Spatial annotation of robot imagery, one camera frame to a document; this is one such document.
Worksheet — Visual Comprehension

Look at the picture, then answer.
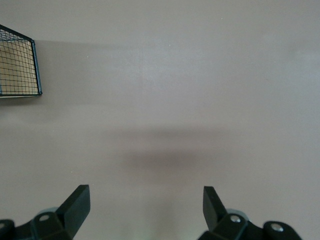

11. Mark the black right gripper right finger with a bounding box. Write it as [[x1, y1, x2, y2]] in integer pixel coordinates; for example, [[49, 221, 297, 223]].
[[198, 185, 304, 240]]

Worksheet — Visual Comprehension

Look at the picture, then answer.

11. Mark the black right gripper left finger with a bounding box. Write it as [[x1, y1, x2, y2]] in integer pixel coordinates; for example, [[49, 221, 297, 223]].
[[0, 184, 91, 240]]

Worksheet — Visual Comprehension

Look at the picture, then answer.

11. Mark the black wire mesh basket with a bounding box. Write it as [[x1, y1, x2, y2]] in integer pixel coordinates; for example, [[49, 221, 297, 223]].
[[0, 23, 43, 99]]

